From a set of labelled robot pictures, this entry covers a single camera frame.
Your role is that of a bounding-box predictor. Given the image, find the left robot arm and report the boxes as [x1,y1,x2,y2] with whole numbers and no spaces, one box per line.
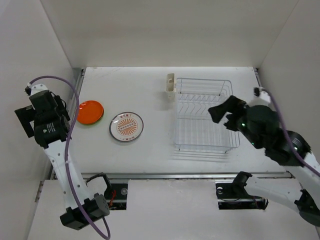
[14,89,112,230]

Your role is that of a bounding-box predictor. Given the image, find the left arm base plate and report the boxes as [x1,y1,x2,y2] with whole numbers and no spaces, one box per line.
[105,183,128,211]

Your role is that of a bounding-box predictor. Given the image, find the white wire dish rack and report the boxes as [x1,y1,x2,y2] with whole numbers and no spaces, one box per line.
[173,77,240,153]

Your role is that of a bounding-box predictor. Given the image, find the beige cutlery holder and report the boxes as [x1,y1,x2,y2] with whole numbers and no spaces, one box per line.
[165,73,176,101]

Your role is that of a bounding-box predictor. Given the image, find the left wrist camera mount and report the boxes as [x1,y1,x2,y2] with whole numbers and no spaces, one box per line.
[24,83,49,96]

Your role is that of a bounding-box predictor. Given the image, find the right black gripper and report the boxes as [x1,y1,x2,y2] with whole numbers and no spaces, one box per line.
[207,94,262,149]

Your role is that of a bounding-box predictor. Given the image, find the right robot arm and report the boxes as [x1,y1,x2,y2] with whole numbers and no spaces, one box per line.
[208,93,320,227]

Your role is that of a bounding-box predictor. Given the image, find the white plate red pattern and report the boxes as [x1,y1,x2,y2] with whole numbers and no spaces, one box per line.
[109,111,144,143]

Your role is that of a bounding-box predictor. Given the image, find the orange plate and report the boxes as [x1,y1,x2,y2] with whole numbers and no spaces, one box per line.
[77,100,104,125]

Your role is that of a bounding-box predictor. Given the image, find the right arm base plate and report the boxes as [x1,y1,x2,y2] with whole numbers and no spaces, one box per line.
[215,182,269,211]

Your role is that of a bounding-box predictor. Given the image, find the lime green plate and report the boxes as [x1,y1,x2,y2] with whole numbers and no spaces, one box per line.
[85,110,105,126]

